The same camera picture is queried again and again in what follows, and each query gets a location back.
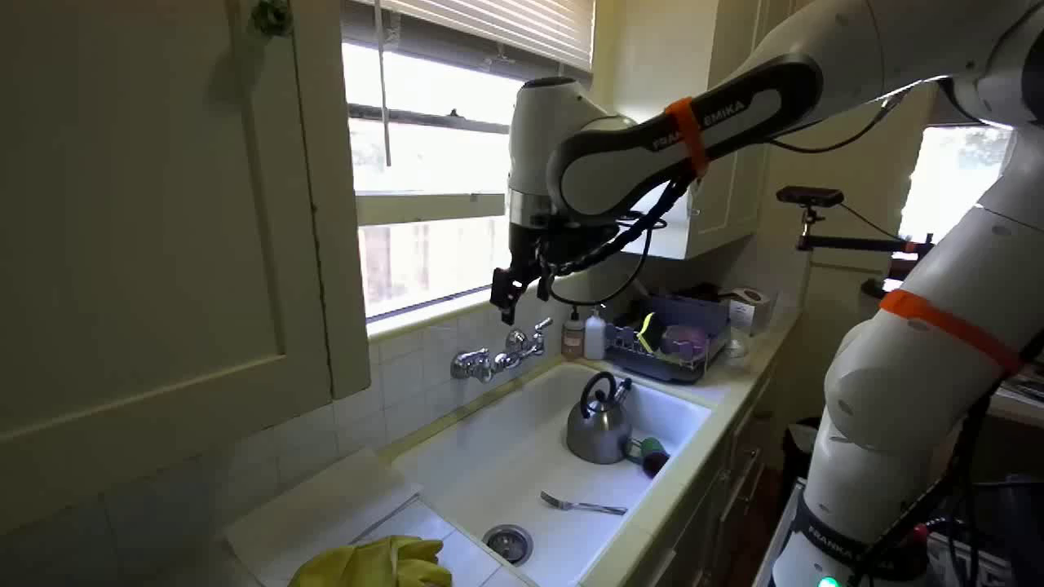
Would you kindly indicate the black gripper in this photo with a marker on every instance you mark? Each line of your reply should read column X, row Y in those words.
column 539, row 244

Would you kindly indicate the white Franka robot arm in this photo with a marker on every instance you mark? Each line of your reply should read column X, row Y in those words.
column 923, row 380

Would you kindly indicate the white ceramic sink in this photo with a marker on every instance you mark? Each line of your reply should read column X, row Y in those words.
column 509, row 469

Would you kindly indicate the metal sink drain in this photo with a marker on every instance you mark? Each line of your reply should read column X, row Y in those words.
column 505, row 541

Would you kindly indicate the brown soap bottle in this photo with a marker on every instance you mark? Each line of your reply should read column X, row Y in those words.
column 571, row 338

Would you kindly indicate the white plastic bottle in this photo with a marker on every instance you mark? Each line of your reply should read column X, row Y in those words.
column 596, row 339

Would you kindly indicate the white framed kitchen window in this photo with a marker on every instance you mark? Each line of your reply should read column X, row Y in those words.
column 428, row 216

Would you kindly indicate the dark blue dish rack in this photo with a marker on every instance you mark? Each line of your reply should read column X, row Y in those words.
column 667, row 366

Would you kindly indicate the purple round dish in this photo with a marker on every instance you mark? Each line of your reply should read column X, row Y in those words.
column 687, row 345

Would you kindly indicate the green dark scrubber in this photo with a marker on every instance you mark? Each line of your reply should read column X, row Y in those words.
column 650, row 452

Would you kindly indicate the metal fork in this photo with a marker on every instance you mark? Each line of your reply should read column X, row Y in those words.
column 583, row 508

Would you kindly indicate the white small container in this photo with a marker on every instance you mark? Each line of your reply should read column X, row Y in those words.
column 748, row 311

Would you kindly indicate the beige window blind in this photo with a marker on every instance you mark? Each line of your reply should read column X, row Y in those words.
column 490, row 27

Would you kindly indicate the cream base cabinet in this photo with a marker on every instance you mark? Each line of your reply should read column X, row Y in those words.
column 729, row 478

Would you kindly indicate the yellow cloth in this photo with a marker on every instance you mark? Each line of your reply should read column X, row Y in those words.
column 368, row 564

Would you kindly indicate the dark round cabinet knob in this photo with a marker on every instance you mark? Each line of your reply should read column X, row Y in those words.
column 268, row 15

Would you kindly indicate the cream cabinet door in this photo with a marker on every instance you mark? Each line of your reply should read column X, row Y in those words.
column 142, row 216

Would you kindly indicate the small bright window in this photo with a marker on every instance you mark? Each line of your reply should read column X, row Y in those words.
column 950, row 184

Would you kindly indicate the chrome wall faucet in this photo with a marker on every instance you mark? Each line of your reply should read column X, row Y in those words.
column 502, row 358

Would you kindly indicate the cream wall cabinet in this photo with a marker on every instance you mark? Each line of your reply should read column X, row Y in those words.
column 723, row 207

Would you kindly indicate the black camera on stand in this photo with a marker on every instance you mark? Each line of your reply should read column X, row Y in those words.
column 810, row 198

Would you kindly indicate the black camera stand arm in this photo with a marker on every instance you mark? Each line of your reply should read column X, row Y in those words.
column 860, row 244

